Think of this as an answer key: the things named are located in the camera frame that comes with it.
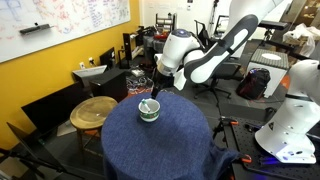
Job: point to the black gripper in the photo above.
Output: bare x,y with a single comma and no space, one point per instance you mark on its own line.
160,82

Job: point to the black office chair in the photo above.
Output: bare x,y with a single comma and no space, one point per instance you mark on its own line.
226,71

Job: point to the green dry erase marker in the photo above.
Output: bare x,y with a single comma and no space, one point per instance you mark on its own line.
145,105

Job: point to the open white cardboard box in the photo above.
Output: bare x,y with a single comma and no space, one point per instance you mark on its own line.
88,72

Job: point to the blue fabric tablecloth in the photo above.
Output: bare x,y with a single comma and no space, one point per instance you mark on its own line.
177,146

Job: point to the black flat monitor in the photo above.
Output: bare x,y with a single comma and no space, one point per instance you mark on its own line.
54,109

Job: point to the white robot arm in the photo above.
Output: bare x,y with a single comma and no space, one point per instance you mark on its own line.
285,136

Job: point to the black tripod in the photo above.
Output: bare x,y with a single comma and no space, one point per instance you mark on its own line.
34,153

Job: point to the round wooden stool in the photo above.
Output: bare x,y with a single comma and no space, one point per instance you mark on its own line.
90,115

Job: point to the black box on floor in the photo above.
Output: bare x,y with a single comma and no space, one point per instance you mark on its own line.
111,83

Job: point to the black whiteboard eraser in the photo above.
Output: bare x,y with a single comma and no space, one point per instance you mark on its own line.
34,29

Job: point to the black and red backpack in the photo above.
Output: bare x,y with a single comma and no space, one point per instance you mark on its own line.
253,86

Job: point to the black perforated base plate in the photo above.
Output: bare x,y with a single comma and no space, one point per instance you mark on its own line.
257,163

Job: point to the white wall whiteboard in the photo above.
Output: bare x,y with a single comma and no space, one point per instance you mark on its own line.
69,19

